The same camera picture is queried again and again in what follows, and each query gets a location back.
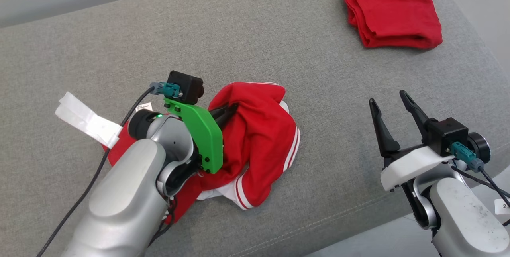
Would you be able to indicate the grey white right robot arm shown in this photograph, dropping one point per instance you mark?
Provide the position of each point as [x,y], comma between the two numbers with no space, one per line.
[466,217]

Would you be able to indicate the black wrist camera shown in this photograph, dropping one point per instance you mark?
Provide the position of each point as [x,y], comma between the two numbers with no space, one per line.
[185,85]
[448,135]

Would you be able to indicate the teal camera connector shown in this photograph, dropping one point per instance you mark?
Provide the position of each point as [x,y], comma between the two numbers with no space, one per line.
[169,89]
[466,155]

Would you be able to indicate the red shorts with white waistband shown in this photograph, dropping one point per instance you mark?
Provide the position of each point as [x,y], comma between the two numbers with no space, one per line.
[394,14]

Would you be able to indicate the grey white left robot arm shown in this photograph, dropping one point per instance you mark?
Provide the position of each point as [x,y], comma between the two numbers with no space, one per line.
[119,193]

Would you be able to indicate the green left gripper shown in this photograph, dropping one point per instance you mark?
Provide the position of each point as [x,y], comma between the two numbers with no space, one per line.
[207,141]

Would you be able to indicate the teal left camera connector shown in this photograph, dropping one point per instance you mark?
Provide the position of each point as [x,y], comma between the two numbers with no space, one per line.
[169,89]

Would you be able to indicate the teal right camera connector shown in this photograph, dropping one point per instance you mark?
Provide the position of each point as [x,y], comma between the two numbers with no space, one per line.
[466,155]

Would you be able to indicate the red t-shirt with white sleeves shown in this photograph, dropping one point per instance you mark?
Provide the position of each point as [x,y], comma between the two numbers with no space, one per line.
[259,137]

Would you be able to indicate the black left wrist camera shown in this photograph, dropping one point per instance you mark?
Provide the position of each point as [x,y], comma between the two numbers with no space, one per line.
[185,85]

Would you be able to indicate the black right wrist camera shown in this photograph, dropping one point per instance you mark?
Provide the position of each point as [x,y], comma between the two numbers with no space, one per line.
[448,135]

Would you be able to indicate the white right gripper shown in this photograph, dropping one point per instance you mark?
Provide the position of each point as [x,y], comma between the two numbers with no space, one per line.
[410,165]

